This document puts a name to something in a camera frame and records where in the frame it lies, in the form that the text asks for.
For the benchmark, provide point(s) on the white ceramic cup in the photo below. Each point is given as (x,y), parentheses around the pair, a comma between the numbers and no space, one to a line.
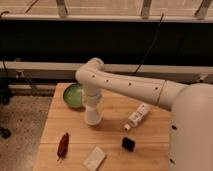
(92,116)

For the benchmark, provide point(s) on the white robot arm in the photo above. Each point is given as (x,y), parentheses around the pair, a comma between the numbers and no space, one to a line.
(191,108)

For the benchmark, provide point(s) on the black eraser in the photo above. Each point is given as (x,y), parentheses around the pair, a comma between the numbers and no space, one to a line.
(128,144)

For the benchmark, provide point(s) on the green bowl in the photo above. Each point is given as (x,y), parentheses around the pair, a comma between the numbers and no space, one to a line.
(72,96)

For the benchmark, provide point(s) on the white plastic bottle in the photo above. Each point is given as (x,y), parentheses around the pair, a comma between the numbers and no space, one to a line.
(136,117)

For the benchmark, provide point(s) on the red chili pepper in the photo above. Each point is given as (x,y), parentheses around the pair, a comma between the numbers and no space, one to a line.
(63,146)

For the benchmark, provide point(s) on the white sponge block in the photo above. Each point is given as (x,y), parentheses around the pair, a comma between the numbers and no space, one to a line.
(95,159)

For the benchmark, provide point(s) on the black object on floor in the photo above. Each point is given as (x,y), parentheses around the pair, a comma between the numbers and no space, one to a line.
(5,132)

